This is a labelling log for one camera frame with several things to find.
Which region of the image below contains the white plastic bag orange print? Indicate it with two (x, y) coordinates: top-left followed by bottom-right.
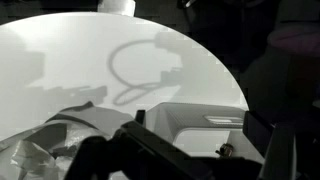
(0, 100), (135, 180)

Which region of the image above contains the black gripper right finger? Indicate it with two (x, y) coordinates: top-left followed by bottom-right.
(242, 110), (298, 180)

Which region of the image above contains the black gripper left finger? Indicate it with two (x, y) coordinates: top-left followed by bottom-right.
(64, 109), (216, 180)

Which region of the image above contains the white plastic basket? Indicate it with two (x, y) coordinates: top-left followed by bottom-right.
(143, 101), (265, 164)

